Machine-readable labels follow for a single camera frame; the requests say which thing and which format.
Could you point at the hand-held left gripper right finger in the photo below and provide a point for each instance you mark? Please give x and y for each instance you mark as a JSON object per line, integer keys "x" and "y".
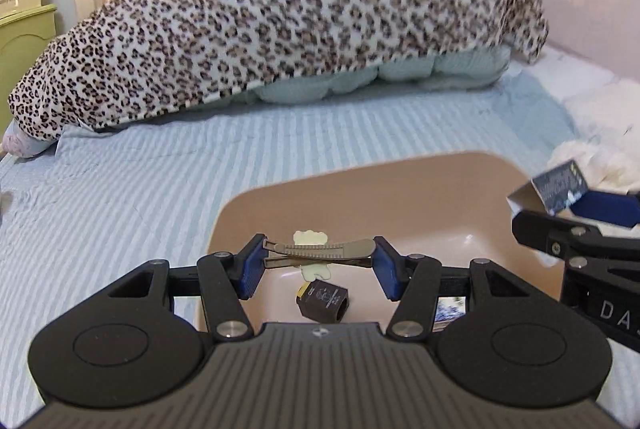
{"x": 386, "y": 271}

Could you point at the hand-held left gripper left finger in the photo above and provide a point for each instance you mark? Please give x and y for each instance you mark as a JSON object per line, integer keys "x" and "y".
{"x": 252, "y": 268}

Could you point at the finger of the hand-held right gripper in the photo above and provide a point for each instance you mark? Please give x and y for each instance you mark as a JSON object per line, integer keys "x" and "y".
{"x": 607, "y": 209}
{"x": 555, "y": 234}

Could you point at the small dark blue carton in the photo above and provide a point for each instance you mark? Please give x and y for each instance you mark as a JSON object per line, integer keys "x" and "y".
{"x": 557, "y": 186}

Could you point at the tan plastic tray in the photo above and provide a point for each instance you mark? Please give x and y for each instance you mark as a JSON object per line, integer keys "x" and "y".
{"x": 380, "y": 204}

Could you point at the grey metal hair clip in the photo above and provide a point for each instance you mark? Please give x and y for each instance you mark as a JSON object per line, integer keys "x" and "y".
{"x": 320, "y": 250}

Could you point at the white crumpled cloth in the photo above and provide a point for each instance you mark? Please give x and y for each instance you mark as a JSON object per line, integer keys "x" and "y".
{"x": 600, "y": 149}

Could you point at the small black box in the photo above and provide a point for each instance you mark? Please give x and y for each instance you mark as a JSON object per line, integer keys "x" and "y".
{"x": 322, "y": 300}

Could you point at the blue patterned packet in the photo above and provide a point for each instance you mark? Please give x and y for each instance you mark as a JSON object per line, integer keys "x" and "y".
{"x": 451, "y": 313}

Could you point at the blue striped bed sheet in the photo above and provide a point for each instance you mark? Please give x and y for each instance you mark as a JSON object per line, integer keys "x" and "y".
{"x": 130, "y": 199}

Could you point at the light green quilt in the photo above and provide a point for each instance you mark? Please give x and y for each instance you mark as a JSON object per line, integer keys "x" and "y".
{"x": 350, "y": 79}

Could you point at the leopard print blanket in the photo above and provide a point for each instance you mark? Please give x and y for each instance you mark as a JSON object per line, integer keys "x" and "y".
{"x": 280, "y": 19}

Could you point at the pale pink pillow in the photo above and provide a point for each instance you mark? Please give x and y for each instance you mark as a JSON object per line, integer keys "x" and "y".
{"x": 25, "y": 141}

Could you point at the green cabinet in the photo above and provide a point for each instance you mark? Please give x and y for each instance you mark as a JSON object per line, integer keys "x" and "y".
{"x": 22, "y": 54}

